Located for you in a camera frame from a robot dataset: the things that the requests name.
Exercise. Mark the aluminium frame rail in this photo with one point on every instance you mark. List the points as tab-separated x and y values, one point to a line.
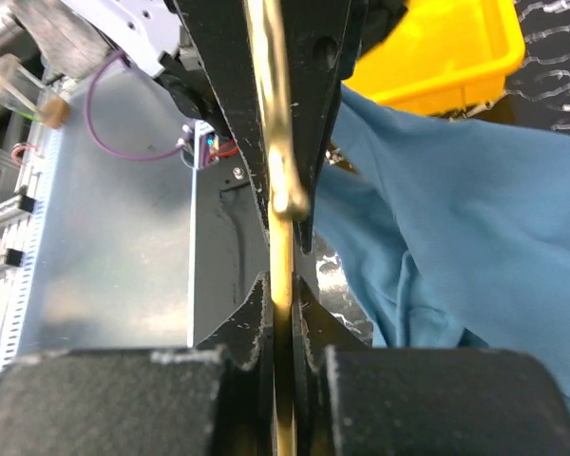
22	222

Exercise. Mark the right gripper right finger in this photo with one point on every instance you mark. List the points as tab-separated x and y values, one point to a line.
352	399

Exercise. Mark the orange-yellow plastic hanger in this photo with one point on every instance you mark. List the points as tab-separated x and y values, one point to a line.
287	198

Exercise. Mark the blue tank top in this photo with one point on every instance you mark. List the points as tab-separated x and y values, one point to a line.
452	234

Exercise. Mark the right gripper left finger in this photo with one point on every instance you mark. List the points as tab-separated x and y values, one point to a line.
214	399

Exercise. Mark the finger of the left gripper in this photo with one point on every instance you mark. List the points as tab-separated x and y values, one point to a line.
314	32
218	31

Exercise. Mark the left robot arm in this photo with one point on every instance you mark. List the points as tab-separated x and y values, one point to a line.
152	36

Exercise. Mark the yellow plastic bin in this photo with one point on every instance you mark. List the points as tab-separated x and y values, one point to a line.
443	55

